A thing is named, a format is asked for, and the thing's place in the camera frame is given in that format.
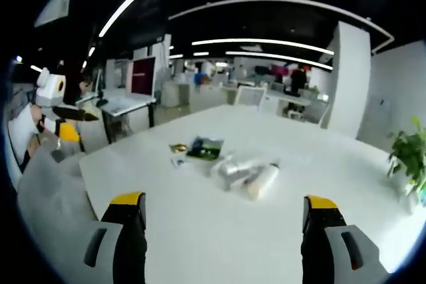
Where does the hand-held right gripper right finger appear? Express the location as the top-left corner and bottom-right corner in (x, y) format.
(300, 194), (381, 284)

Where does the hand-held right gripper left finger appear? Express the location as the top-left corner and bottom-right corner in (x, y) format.
(83, 192), (148, 284)

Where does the silver skincare bottle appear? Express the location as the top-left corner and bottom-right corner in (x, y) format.
(246, 161), (281, 200)

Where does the clear plastic bag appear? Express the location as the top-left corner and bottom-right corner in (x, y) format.
(210, 153), (267, 192)

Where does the dark green skincare box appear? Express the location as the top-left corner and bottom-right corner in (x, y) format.
(185, 136), (225, 162)

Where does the black desk lamp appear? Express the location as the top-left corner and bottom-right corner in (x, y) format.
(94, 67), (110, 106)

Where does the white office desk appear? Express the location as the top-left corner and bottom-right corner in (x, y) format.
(98, 88), (158, 144)

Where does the dark red monitor screen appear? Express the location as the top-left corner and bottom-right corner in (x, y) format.
(125, 57), (157, 99)

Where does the hanging ceiling screen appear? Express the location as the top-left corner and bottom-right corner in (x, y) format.
(33, 0), (73, 28)

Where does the green potted plant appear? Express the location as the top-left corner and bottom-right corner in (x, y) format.
(385, 114), (426, 215)

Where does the white office chair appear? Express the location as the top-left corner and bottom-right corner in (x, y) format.
(232, 84), (268, 111)

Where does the white square column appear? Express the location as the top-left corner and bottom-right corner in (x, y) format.
(327, 20), (372, 140)

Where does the straight ceiling light strip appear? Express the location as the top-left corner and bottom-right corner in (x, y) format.
(191, 39), (335, 56)
(225, 51), (333, 71)

